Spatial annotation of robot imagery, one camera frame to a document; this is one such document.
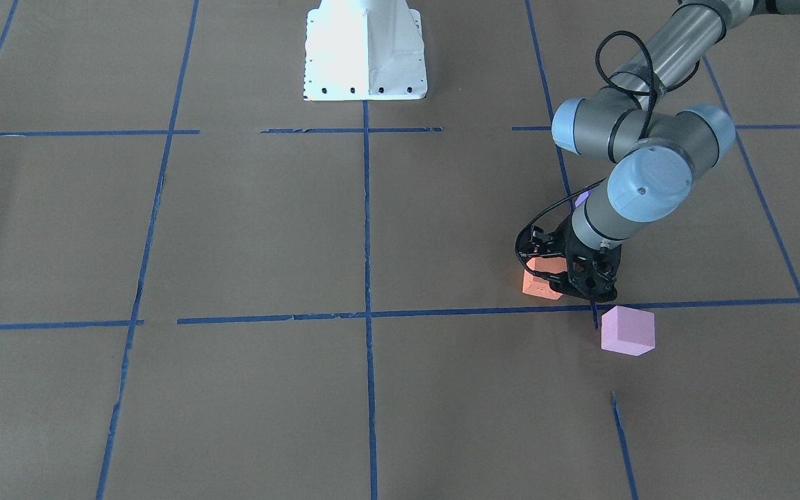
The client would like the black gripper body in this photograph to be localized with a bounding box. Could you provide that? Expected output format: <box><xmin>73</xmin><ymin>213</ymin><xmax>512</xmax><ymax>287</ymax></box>
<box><xmin>553</xmin><ymin>216</ymin><xmax>622</xmax><ymax>303</ymax></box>

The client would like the orange foam block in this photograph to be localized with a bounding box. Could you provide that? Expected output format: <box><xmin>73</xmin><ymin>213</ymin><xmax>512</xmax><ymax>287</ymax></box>
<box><xmin>522</xmin><ymin>257</ymin><xmax>567</xmax><ymax>300</ymax></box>

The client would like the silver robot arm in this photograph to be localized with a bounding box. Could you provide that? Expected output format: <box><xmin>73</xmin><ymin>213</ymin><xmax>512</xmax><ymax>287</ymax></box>
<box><xmin>517</xmin><ymin>1</ymin><xmax>800</xmax><ymax>303</ymax></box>

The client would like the pink foam block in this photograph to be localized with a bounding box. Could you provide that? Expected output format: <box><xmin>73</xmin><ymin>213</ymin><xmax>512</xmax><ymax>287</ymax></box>
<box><xmin>600</xmin><ymin>306</ymin><xmax>656</xmax><ymax>356</ymax></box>

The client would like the purple foam block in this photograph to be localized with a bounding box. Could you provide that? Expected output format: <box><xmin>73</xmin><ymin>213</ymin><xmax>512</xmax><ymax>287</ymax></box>
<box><xmin>574</xmin><ymin>190</ymin><xmax>591</xmax><ymax>208</ymax></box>

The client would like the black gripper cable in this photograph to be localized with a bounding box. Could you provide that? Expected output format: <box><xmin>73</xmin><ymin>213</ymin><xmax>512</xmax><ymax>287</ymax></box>
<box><xmin>515</xmin><ymin>31</ymin><xmax>701</xmax><ymax>244</ymax></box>

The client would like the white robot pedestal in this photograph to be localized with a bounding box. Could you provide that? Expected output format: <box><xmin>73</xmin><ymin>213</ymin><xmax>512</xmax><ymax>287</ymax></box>
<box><xmin>303</xmin><ymin>1</ymin><xmax>428</xmax><ymax>101</ymax></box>

